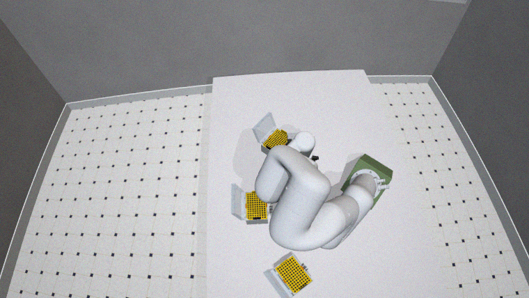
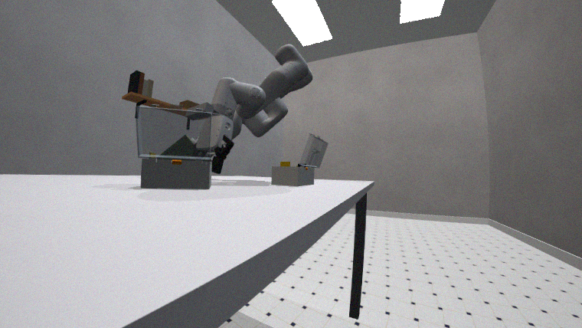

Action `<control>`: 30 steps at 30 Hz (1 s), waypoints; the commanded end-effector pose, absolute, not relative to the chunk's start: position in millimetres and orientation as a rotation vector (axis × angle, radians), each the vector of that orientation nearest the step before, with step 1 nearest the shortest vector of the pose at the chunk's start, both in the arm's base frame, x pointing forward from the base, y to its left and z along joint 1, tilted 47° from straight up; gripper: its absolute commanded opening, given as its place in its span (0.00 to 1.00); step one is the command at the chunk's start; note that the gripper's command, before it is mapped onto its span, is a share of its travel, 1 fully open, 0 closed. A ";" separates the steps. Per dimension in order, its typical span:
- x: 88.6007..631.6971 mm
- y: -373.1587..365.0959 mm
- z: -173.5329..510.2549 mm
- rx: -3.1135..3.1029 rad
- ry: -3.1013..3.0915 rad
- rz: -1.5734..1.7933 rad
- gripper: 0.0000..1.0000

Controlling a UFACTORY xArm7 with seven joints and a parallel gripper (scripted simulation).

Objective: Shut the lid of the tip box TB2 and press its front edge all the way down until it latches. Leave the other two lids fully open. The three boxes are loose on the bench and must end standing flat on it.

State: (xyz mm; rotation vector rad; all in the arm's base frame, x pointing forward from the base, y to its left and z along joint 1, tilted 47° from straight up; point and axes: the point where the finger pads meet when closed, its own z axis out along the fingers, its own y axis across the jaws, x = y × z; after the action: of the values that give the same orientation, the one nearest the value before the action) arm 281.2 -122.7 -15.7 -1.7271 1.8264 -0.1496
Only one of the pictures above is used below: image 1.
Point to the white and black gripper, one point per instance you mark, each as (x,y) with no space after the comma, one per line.
(314,157)

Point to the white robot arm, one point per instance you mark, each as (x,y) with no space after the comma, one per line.
(301,194)

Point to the yellow perforated plate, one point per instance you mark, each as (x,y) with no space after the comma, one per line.
(256,209)
(295,277)
(277,138)

